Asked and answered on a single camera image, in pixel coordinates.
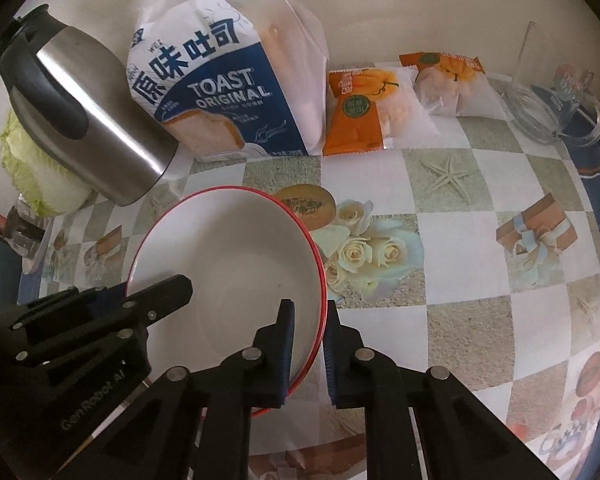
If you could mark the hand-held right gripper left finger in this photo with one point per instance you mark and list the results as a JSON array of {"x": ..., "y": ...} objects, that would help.
[{"x": 287, "y": 350}]

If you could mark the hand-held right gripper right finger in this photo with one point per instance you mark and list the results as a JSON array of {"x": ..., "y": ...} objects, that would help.
[{"x": 330, "y": 350}]

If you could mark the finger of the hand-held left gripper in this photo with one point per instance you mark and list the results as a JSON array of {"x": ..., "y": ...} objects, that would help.
[{"x": 165, "y": 295}]

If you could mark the red-rimmed strawberry print bowl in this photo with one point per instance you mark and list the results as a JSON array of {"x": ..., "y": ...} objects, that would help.
[{"x": 220, "y": 260}]

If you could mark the clear glass container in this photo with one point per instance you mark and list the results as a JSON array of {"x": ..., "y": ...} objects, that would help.
[{"x": 22, "y": 240}]

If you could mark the stainless steel thermos jug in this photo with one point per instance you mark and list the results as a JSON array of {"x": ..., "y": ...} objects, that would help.
[{"x": 105, "y": 135}]

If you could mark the napa cabbage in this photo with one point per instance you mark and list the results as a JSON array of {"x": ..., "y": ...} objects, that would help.
[{"x": 35, "y": 180}]

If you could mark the blue and white bread bag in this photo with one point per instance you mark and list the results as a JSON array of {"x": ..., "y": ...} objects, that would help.
[{"x": 220, "y": 85}]

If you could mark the orange snack packet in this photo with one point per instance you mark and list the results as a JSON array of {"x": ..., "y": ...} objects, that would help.
[
  {"x": 355, "y": 120},
  {"x": 455, "y": 90}
]

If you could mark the clear glass mug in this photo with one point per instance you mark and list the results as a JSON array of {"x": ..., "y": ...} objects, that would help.
[{"x": 545, "y": 115}]

